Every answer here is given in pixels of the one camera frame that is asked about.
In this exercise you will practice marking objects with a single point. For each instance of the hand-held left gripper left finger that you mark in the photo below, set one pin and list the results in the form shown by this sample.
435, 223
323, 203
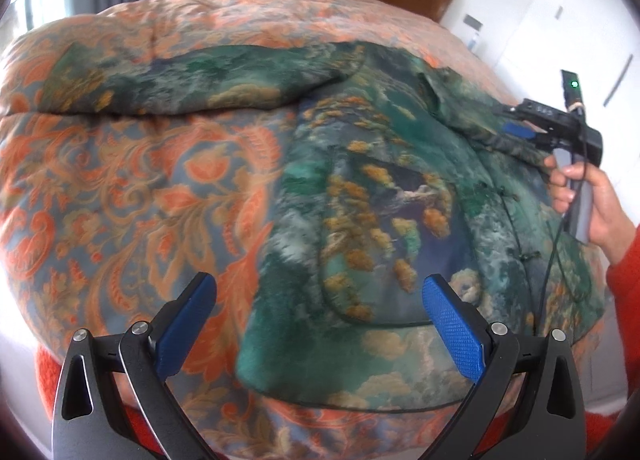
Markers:
176, 335

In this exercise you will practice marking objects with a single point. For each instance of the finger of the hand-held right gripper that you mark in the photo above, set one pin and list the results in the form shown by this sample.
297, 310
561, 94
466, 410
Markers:
517, 130
510, 111

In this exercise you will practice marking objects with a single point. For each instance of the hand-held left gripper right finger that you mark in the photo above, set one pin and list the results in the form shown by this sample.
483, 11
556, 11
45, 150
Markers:
457, 330

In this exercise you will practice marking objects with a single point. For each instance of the green brocade jacket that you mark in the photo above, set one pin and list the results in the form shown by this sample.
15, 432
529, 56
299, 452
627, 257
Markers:
380, 200

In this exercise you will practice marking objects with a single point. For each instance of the person's right forearm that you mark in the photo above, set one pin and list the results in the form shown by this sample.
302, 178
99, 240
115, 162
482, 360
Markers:
625, 320

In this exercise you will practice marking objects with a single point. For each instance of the person's right hand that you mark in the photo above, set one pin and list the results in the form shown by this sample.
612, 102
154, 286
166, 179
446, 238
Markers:
607, 210

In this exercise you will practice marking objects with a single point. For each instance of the white wardrobe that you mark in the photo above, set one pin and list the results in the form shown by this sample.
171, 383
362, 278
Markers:
565, 25

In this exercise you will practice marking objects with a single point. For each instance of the person's red sweater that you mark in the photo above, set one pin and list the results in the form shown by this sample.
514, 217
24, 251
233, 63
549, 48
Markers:
47, 390

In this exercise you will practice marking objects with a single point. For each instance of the orange paisley bedspread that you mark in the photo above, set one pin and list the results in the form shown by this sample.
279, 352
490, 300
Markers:
125, 180

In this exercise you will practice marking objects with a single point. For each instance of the wall switch panel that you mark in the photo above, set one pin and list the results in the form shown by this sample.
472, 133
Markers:
472, 25

